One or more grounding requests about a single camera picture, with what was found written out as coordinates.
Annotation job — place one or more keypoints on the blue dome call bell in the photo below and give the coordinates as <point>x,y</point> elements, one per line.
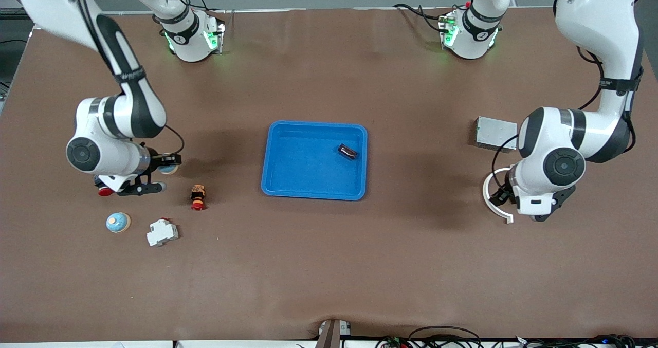
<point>169,170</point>
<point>118,222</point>

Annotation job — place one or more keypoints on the large black electrolytic capacitor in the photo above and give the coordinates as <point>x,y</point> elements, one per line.
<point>348,151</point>

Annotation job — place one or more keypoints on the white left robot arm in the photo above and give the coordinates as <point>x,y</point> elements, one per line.
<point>591,19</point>

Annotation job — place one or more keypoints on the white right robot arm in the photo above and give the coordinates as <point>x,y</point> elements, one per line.
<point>128,111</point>

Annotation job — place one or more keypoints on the blue plastic tray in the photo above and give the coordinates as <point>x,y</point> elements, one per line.
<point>308,168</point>

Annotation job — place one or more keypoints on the red mushroom push button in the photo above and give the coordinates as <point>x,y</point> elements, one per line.
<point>105,191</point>

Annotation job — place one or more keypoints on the silver metal power supply box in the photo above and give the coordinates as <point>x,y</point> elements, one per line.
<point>493,133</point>

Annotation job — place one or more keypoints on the white circuit breaker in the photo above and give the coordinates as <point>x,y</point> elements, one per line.
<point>162,232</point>

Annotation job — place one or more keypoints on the brown table cover sheet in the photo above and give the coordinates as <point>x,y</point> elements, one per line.
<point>329,266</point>

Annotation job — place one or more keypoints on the white curved plastic bracket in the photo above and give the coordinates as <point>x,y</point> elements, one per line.
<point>498,213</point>

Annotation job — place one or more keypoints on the red yellow emergency stop switch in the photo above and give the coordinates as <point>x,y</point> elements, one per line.
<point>198,197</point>

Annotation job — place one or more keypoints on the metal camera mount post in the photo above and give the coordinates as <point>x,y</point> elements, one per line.
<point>331,335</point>

